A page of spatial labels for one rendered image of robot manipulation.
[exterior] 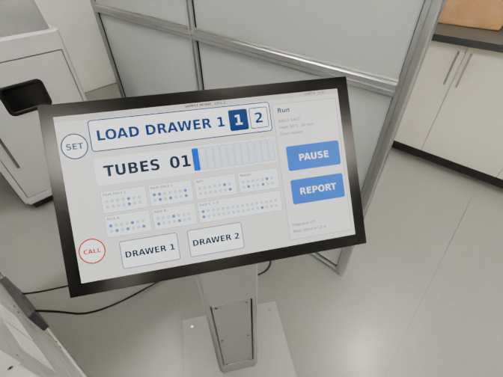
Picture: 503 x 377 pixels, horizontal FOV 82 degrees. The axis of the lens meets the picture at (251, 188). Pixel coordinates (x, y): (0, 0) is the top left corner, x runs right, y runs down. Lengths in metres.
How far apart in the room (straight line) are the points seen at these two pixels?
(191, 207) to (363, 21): 0.79
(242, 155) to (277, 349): 1.08
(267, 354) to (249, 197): 1.02
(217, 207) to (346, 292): 1.24
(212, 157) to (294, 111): 0.17
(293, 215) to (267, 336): 0.99
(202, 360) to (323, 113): 1.17
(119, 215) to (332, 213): 0.37
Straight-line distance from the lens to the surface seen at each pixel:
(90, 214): 0.54
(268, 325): 1.48
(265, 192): 0.51
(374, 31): 1.05
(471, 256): 2.10
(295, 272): 1.66
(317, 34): 1.14
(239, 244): 0.51
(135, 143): 0.52
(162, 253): 0.52
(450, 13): 2.58
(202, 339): 1.47
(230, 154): 0.50
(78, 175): 0.54
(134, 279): 0.54
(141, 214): 0.51
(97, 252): 0.54
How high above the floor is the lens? 1.40
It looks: 42 degrees down
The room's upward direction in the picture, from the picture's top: 1 degrees counter-clockwise
